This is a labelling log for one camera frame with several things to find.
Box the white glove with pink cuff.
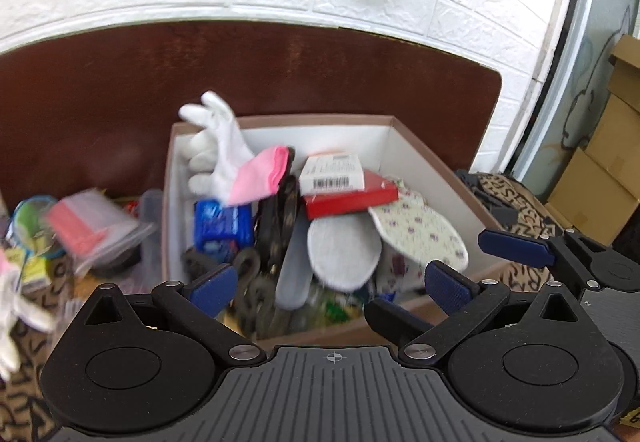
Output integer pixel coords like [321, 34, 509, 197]
[0, 246, 57, 379]
[178, 91, 296, 206]

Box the red box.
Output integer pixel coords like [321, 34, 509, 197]
[303, 169, 401, 221]

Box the letter print cloth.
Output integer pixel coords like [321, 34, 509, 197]
[0, 171, 569, 442]

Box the floral insole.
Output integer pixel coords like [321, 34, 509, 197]
[368, 189, 470, 274]

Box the green and blue round toy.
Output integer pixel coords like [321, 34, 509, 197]
[7, 195, 67, 259]

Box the black strap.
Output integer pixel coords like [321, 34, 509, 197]
[255, 147, 302, 274]

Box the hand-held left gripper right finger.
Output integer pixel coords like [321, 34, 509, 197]
[397, 259, 589, 369]

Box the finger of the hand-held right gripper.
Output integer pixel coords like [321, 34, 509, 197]
[477, 229, 557, 269]
[364, 299, 427, 339]

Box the black tape roll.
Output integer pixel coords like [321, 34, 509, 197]
[94, 246, 144, 279]

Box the brown cardboard box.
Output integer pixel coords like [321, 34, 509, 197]
[160, 115, 507, 354]

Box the blue packet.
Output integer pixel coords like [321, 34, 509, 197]
[193, 199, 255, 256]

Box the brown wooden desktop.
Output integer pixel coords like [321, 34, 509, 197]
[0, 20, 504, 205]

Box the grey insole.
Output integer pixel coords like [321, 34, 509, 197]
[306, 213, 384, 293]
[274, 216, 315, 311]

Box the black plastic part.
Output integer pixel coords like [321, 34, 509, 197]
[454, 169, 517, 224]

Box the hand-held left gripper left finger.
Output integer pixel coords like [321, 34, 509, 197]
[75, 265, 267, 366]

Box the stack of cardboard cartons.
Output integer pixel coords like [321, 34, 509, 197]
[544, 35, 640, 246]

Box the pink item in clear bag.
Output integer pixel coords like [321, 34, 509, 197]
[44, 189, 157, 274]

